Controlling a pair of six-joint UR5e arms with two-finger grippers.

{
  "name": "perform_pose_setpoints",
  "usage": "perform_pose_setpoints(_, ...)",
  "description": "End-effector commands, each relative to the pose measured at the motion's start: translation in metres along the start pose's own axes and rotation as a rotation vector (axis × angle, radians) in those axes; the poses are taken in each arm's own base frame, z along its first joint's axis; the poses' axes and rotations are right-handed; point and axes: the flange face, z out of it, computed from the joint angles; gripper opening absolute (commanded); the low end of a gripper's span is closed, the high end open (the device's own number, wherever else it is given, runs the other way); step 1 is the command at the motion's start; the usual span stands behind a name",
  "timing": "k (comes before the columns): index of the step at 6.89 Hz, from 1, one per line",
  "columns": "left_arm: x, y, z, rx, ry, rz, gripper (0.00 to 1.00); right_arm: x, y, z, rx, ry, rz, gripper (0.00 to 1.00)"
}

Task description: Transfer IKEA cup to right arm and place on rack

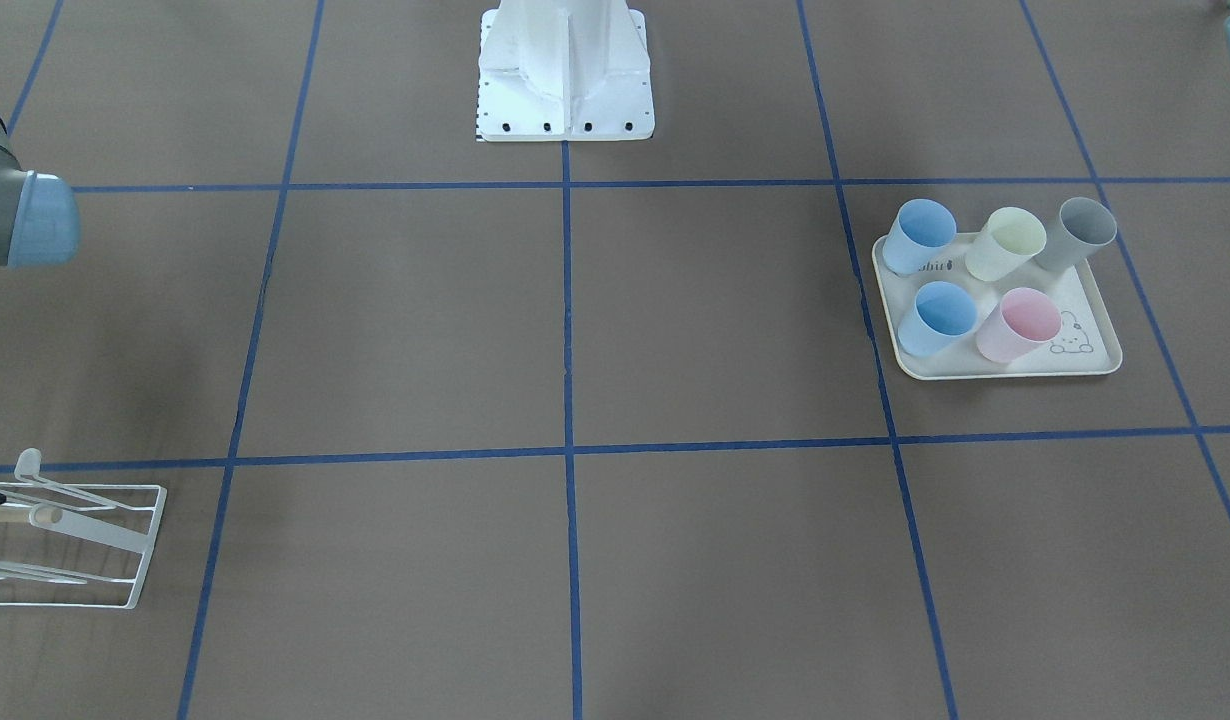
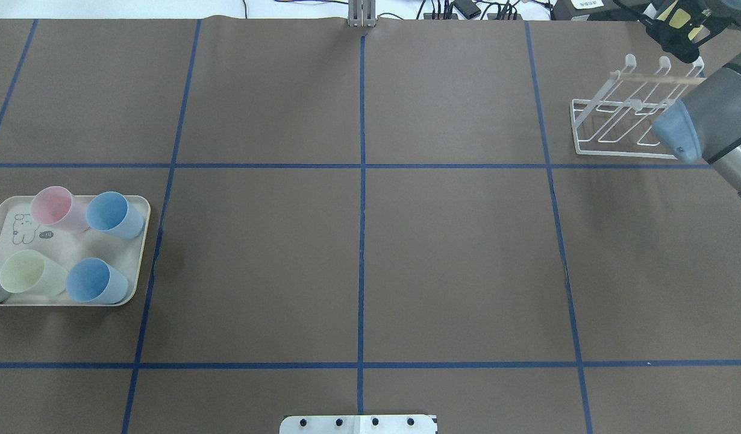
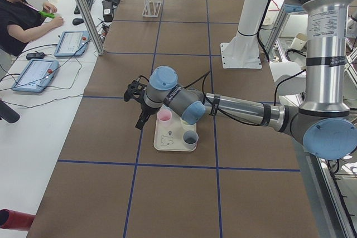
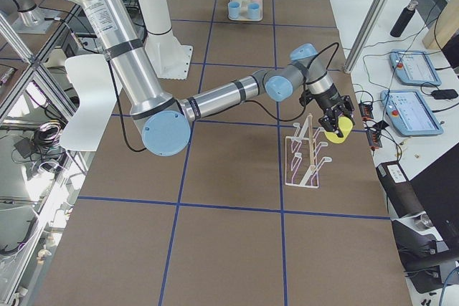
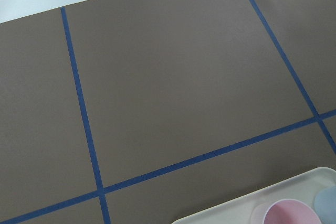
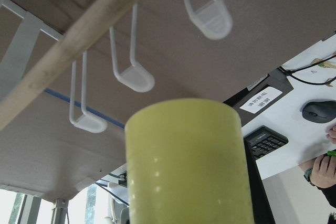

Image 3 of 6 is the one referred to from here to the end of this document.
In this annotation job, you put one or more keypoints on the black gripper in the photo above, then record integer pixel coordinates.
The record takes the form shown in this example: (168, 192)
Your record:
(147, 110)

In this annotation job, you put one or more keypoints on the pink plastic cup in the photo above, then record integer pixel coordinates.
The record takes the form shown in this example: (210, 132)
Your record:
(164, 117)

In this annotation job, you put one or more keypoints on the cream plastic cup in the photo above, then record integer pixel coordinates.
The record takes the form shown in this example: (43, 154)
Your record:
(186, 126)

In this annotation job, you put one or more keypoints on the grey plastic cup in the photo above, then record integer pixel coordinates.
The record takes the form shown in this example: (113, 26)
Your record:
(190, 139)

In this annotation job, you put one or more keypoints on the white serving tray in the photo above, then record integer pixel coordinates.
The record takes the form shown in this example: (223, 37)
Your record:
(170, 138)

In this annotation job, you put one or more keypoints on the black labelled box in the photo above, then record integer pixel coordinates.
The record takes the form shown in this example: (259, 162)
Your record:
(107, 13)

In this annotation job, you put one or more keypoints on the black computer mouse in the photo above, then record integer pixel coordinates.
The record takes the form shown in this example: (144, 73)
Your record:
(77, 21)

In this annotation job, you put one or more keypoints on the far blue teach pendant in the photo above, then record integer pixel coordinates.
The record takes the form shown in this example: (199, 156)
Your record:
(72, 43)

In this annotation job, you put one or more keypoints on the blue teach pendant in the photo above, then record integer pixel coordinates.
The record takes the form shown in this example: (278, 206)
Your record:
(36, 76)
(72, 43)

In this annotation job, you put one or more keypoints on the green plastic tool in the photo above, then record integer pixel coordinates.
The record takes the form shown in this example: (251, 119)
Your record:
(47, 15)

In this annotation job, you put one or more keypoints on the near blue teach pendant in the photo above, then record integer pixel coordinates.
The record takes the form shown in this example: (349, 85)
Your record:
(36, 76)

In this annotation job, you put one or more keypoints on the black power adapter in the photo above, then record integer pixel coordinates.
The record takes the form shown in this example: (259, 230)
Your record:
(35, 55)

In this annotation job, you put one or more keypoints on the seated person in black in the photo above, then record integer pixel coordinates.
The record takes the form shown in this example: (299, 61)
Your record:
(21, 24)

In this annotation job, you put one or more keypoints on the red cylinder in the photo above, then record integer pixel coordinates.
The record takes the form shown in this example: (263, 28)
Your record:
(14, 220)

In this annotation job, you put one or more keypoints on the white wire cup rack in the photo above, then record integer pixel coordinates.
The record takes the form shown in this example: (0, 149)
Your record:
(151, 8)

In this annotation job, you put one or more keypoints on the aluminium frame post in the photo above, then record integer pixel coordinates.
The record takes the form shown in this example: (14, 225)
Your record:
(90, 26)

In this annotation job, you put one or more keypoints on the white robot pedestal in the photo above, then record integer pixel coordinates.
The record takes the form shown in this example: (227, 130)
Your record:
(242, 52)

